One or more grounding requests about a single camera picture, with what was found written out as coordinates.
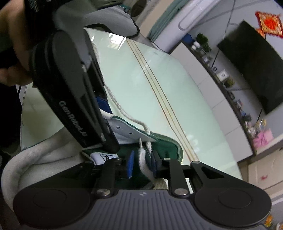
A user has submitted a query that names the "green canvas sneaker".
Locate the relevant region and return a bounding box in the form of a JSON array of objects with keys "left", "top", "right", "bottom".
[{"left": 1, "top": 115, "right": 183, "bottom": 208}]

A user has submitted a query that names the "white shoelace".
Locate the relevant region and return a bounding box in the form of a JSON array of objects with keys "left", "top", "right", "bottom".
[{"left": 91, "top": 42, "right": 168, "bottom": 191}]

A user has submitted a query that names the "person's left hand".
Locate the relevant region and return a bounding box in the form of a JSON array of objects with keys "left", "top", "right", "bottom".
[{"left": 1, "top": 1, "right": 33, "bottom": 86}]

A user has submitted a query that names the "white interior door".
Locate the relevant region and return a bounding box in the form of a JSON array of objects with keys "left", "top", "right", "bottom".
[{"left": 248, "top": 150, "right": 282, "bottom": 190}]

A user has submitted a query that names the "white TV cabinet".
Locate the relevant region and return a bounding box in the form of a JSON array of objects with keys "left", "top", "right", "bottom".
[{"left": 171, "top": 43, "right": 254, "bottom": 162}]

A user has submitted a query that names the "washing machine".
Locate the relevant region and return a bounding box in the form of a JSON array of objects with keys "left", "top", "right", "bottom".
[{"left": 130, "top": 0, "right": 147, "bottom": 17}]

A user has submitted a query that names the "white standing air conditioner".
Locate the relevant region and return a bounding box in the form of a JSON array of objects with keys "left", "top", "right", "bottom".
[{"left": 153, "top": 1, "right": 234, "bottom": 53}]

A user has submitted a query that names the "small green plant black pot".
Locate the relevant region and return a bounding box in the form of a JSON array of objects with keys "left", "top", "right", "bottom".
[{"left": 224, "top": 77, "right": 235, "bottom": 88}]

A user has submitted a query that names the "potted plant in white pot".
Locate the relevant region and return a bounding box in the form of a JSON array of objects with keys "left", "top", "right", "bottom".
[{"left": 195, "top": 33, "right": 211, "bottom": 53}]

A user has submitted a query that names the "teal curtain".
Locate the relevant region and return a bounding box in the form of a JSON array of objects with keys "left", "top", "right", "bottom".
[{"left": 147, "top": 0, "right": 189, "bottom": 42}]

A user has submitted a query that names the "white framed photo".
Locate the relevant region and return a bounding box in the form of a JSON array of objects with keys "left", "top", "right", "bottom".
[{"left": 216, "top": 70, "right": 229, "bottom": 81}]

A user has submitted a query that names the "red Chinese knot decoration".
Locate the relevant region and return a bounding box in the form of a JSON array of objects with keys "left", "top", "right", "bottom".
[{"left": 255, "top": 11, "right": 282, "bottom": 39}]

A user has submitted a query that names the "black wall television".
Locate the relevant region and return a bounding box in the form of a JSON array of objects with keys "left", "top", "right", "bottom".
[{"left": 217, "top": 21, "right": 282, "bottom": 114}]

